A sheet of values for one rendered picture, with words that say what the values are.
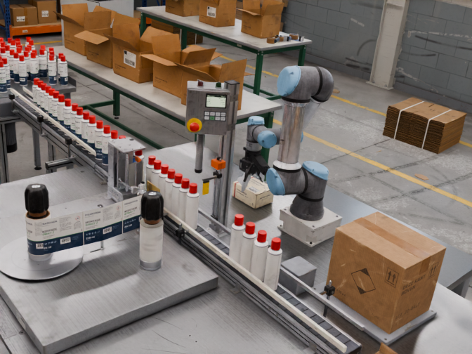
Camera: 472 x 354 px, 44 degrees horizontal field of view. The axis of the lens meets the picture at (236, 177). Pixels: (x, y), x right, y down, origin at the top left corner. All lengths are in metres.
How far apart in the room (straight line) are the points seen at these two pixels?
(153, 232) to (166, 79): 2.46
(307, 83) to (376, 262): 0.74
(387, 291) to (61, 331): 1.06
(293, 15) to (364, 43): 1.32
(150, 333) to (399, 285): 0.83
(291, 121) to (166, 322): 0.91
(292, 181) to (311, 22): 6.65
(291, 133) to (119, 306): 0.94
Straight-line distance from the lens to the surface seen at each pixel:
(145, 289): 2.14
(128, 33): 4.93
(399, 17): 8.05
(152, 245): 2.17
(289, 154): 2.40
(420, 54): 7.98
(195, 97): 2.29
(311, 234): 2.53
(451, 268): 2.64
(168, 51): 4.63
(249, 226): 2.13
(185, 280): 2.18
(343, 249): 2.14
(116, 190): 2.65
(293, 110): 2.35
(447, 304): 2.41
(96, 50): 5.16
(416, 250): 2.11
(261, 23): 6.50
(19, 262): 2.30
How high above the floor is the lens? 2.15
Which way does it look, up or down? 26 degrees down
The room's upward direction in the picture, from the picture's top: 5 degrees clockwise
